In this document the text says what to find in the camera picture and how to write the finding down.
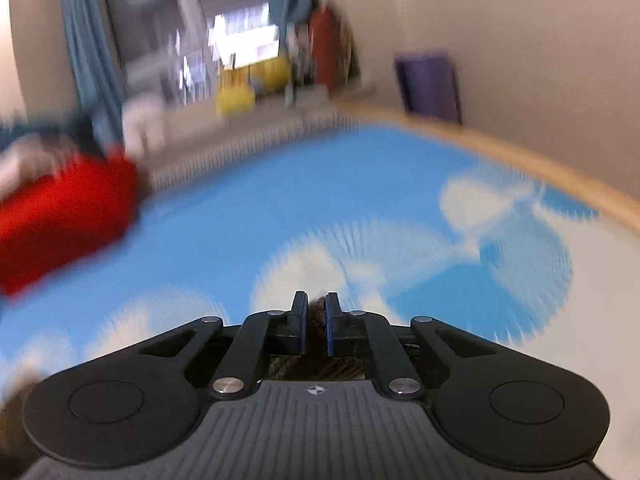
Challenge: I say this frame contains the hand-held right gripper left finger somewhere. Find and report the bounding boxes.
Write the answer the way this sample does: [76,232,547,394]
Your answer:
[100,291,309,402]

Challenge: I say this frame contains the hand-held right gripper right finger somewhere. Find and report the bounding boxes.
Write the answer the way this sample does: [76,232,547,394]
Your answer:
[325,291,507,402]

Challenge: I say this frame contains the dark olive corduroy pants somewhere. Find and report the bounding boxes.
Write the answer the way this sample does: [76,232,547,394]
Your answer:
[0,296,443,480]

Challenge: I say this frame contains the blue white printed bed sheet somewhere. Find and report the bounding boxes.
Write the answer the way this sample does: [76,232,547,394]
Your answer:
[0,122,640,401]

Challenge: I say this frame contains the white window sill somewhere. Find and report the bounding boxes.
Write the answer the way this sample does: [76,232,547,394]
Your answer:
[165,81,379,123]

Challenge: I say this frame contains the yellow plush toy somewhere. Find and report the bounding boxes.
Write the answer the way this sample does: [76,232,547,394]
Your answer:
[215,67,257,117]
[250,55,292,95]

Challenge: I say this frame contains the white plush toy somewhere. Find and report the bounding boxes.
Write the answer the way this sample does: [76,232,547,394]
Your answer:
[121,99,170,157]

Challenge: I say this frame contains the red folded blanket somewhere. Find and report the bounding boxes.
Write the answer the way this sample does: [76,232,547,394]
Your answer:
[0,154,142,300]

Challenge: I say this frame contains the purple paper bag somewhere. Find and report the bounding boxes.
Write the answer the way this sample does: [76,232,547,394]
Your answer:
[394,50,463,127]

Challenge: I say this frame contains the dark red cushion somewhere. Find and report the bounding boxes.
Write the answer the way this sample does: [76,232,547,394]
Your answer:
[306,6,353,97]

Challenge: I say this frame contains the window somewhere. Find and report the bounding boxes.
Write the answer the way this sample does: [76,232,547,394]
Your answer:
[102,0,282,107]

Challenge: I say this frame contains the wooden bed frame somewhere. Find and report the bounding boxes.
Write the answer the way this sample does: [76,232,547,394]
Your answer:
[330,101,640,243]

